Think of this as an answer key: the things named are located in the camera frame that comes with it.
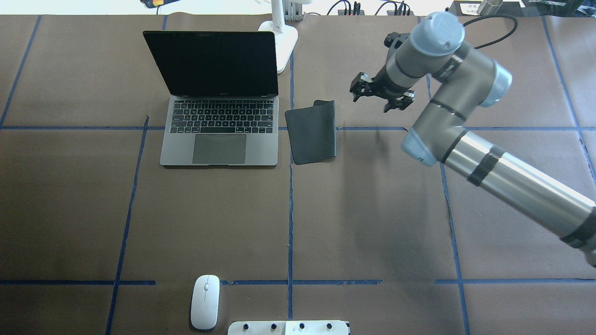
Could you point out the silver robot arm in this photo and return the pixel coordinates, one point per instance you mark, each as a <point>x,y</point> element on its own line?
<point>521,82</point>

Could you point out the grey laptop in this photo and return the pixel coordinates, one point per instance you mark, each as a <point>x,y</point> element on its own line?
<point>223,109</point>

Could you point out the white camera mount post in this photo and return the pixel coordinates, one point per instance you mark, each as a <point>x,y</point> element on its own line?
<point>290,327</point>

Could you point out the white desk lamp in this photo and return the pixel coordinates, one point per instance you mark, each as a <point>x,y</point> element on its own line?
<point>285,36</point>

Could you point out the white computer mouse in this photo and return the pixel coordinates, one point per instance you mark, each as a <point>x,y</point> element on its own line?
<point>205,302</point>

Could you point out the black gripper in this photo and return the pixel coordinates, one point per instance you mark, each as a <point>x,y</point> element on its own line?
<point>382,83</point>

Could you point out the black mouse pad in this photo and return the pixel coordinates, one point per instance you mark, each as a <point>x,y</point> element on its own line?
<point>312,132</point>

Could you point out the silver metal cylinder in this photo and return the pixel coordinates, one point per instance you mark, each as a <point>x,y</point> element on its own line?
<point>489,7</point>

